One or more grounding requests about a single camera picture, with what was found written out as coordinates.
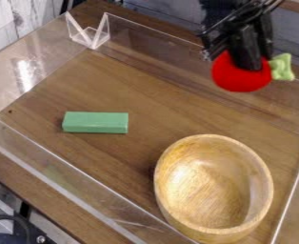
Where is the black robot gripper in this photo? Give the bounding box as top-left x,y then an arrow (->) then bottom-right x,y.
198,0 -> 286,71

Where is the red plush tomato toy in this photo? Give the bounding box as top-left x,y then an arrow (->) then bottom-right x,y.
210,50 -> 296,93

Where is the wooden bowl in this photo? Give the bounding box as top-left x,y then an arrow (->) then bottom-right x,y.
154,134 -> 275,244

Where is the green rectangular block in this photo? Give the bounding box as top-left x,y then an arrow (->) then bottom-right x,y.
63,112 -> 128,133

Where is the clear acrylic corner bracket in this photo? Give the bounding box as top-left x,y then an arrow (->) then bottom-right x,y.
65,12 -> 111,50

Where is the clear acrylic tray wall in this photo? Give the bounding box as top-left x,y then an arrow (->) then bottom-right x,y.
0,13 -> 299,244

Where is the black clamp with cable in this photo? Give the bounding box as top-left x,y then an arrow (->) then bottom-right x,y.
0,213 -> 57,244

